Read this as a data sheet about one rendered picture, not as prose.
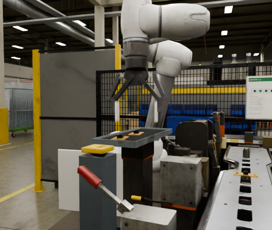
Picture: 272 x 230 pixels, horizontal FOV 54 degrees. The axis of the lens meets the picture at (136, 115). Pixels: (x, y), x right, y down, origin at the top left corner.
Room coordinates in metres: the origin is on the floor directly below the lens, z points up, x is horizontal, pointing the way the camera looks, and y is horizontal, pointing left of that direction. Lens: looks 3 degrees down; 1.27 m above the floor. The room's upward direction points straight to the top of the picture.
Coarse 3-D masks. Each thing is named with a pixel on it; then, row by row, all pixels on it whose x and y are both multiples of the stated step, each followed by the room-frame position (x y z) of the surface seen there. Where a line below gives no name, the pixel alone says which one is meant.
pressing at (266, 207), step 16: (224, 160) 1.24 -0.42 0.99; (240, 160) 1.21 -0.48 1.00; (256, 160) 1.21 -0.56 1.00; (224, 176) 0.95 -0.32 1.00; (240, 176) 0.95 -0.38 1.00; (224, 192) 0.78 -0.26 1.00; (240, 192) 0.78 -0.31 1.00; (256, 192) 0.78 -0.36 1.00; (208, 208) 0.65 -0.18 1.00; (224, 208) 0.66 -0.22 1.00; (240, 208) 0.66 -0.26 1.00; (256, 208) 0.66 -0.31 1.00; (208, 224) 0.57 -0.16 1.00; (224, 224) 0.57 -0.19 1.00; (240, 224) 0.57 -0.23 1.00; (256, 224) 0.57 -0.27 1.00
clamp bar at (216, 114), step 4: (216, 112) 1.44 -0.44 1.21; (220, 112) 1.44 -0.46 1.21; (212, 116) 1.47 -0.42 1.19; (216, 116) 1.44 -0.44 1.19; (216, 120) 1.44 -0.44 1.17; (216, 124) 1.44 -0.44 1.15; (216, 128) 1.44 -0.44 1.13; (216, 132) 1.44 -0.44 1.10; (216, 136) 1.44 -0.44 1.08; (220, 136) 1.46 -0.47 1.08
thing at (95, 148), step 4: (96, 144) 0.68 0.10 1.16; (84, 148) 0.63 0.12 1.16; (88, 148) 0.62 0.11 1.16; (92, 148) 0.62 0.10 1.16; (96, 148) 0.62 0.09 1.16; (100, 148) 0.62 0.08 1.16; (104, 148) 0.62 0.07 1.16; (108, 148) 0.63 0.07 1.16; (112, 148) 0.65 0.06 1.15; (88, 152) 0.62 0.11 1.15; (92, 152) 0.62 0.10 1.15; (96, 152) 0.61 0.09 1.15; (100, 152) 0.61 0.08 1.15; (104, 152) 0.62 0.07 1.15
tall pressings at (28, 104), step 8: (24, 88) 10.71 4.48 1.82; (32, 88) 11.32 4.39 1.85; (8, 96) 9.80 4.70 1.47; (16, 96) 10.42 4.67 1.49; (24, 96) 10.68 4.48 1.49; (32, 96) 11.10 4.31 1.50; (8, 104) 9.77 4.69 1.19; (16, 104) 10.22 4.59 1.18; (24, 104) 10.65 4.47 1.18; (32, 104) 11.07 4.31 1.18; (8, 112) 9.74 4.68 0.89; (16, 112) 10.21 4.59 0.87; (24, 112) 10.62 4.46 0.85; (32, 112) 11.05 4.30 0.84; (8, 120) 9.71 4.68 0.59; (16, 120) 10.33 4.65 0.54; (24, 120) 10.58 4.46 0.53; (32, 120) 11.04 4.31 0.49
